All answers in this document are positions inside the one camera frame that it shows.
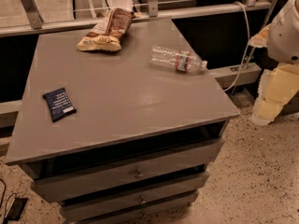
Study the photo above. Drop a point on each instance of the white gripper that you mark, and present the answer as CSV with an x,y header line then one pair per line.
x,y
285,37

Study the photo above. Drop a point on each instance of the clear plastic water bottle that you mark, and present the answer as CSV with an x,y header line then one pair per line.
x,y
179,60

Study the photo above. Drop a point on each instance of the brown chip bag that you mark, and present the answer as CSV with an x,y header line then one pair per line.
x,y
108,33

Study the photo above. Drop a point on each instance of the top grey drawer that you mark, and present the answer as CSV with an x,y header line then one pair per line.
x,y
63,187

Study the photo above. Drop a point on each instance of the grey drawer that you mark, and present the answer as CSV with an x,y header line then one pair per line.
x,y
139,194
144,210
63,187

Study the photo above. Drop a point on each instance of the grey drawer cabinet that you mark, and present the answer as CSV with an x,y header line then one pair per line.
x,y
125,107

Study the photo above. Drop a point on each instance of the bottom grey drawer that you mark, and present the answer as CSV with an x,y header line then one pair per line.
x,y
144,210

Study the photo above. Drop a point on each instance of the dark blue snack packet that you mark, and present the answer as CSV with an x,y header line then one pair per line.
x,y
59,104

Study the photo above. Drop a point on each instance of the middle grey drawer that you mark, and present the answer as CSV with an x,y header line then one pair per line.
x,y
139,194

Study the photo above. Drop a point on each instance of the black device on floor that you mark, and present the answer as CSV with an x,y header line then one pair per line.
x,y
15,210

